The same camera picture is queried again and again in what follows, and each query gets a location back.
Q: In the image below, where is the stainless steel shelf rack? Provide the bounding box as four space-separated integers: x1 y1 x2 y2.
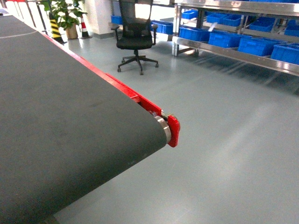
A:
172 0 299 76

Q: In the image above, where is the silver conveyor end roller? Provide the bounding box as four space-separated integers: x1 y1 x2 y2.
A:
152 111 171 144

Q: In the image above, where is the black mesh office chair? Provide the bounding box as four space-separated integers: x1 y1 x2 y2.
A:
111 0 159 75

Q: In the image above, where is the black conveyor belt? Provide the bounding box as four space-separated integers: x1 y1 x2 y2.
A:
0 16 167 224

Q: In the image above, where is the red white traffic cone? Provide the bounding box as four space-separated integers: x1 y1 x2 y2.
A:
80 15 92 39

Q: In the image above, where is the green potted plant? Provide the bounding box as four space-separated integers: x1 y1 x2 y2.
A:
39 0 85 40

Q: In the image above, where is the red conveyor side frame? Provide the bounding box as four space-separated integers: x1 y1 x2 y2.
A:
41 33 180 147

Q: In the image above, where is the yellow black striped post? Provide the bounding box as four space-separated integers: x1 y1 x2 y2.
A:
49 12 66 44

